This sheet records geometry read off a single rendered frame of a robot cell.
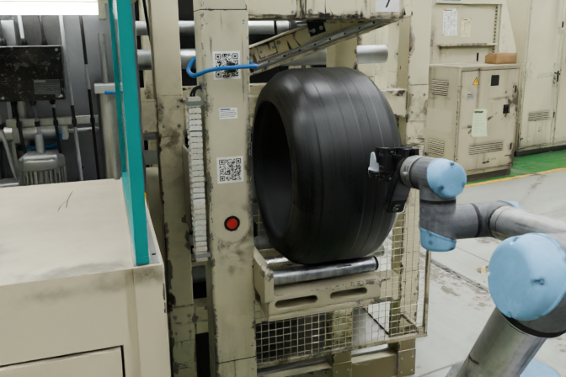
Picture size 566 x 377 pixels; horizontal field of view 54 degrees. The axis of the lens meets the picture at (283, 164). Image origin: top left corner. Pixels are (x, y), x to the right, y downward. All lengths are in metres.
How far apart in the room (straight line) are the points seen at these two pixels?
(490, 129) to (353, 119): 5.02
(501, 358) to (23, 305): 0.72
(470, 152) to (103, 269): 5.67
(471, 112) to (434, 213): 5.05
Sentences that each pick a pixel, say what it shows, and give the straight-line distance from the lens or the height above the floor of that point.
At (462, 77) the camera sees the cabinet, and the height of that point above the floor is 1.13.
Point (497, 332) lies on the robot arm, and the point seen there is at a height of 1.13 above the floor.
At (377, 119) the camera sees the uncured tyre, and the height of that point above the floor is 1.36.
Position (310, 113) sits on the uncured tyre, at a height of 1.39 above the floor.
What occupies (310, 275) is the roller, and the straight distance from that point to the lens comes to 1.67.
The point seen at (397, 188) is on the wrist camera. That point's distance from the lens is 1.33.
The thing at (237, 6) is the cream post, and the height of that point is 1.66.
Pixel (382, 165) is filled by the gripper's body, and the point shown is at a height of 1.28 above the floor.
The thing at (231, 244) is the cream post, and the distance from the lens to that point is 1.65.
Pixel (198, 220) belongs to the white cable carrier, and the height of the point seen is 1.08.
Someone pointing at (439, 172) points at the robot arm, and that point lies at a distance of 1.16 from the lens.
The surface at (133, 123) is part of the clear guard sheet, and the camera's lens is 0.78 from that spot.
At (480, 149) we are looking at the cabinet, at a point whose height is 0.35.
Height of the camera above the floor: 1.59
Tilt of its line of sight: 13 degrees down
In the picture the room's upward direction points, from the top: 1 degrees counter-clockwise
